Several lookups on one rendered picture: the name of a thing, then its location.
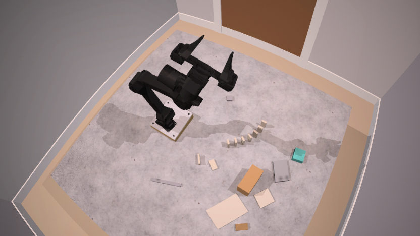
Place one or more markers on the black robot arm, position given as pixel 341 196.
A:
pixel 182 89

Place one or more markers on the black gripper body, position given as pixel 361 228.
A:
pixel 202 70

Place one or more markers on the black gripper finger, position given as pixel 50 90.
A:
pixel 188 49
pixel 227 71

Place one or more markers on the teal cube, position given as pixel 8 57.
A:
pixel 298 155

